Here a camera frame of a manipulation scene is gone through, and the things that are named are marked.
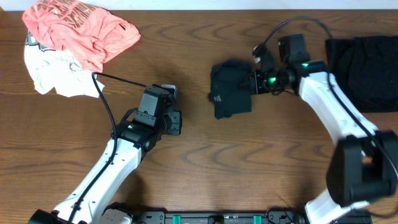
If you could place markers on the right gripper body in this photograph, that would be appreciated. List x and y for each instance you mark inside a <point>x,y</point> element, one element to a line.
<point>270,81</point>

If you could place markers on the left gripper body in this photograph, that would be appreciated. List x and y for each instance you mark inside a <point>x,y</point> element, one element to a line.
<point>171,124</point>

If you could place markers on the black t-shirt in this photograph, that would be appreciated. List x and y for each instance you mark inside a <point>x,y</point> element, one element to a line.
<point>225,91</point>

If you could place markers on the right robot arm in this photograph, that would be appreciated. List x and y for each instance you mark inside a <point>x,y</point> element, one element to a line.
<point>363,167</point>

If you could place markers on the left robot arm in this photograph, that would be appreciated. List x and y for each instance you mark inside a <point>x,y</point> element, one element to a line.
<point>136,134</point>

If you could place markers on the folded black garment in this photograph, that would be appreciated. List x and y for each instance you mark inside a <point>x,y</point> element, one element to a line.
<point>366,71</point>

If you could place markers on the orange t-shirt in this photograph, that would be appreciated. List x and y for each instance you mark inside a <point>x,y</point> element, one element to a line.
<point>92,34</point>

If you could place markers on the white t-shirt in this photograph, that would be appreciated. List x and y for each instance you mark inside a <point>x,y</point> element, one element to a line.
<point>58,70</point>

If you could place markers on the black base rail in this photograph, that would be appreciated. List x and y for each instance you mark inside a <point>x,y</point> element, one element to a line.
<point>217,217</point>

